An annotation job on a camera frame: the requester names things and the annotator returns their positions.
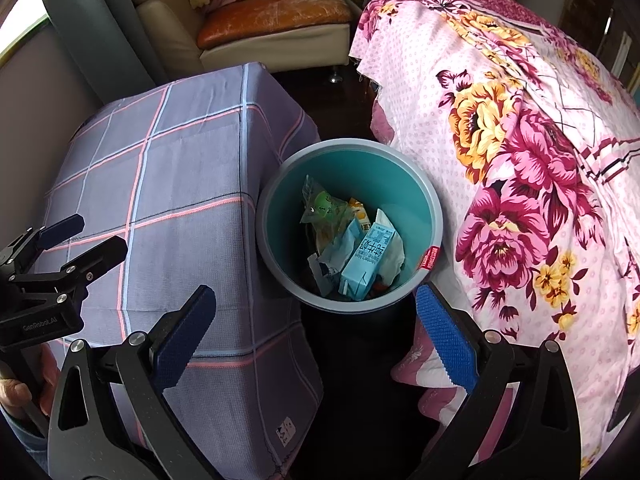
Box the beige sofa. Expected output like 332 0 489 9
132 0 352 79

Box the grey blue curtain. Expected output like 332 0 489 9
42 0 168 103

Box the orange leather seat cushion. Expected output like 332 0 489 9
196 0 352 50

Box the green clear plastic wrapper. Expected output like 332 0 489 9
300 176 354 254

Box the person's left hand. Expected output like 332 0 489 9
1 344 60 419

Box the light blue snack wrapper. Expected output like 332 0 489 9
307 218 364 297

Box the teal trash bin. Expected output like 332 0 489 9
256 139 444 314

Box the blue plaid table cloth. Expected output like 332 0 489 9
36 63 322 479

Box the yellow snack bag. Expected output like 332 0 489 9
348 197 371 232

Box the teal milk carton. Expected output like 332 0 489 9
338 222 396 301

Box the blue sleeve forearm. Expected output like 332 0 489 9
1 408 49 474

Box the pink floral quilt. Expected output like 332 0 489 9
350 0 639 475

